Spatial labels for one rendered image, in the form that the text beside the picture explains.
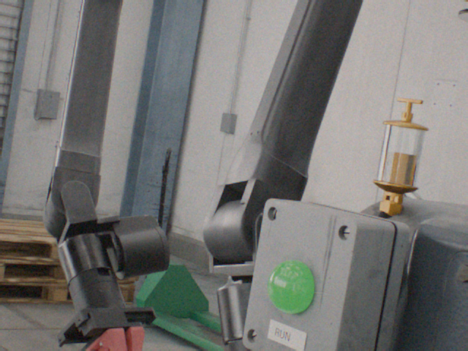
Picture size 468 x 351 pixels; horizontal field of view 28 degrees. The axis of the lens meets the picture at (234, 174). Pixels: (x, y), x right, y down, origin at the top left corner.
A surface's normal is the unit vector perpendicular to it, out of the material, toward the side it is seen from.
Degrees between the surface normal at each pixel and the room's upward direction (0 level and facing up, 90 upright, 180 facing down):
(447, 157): 90
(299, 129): 75
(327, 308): 90
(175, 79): 90
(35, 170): 90
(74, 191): 55
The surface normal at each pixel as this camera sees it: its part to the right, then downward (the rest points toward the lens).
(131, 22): 0.63, 0.14
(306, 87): 0.50, -0.13
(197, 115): -0.76, -0.09
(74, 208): 0.32, -0.48
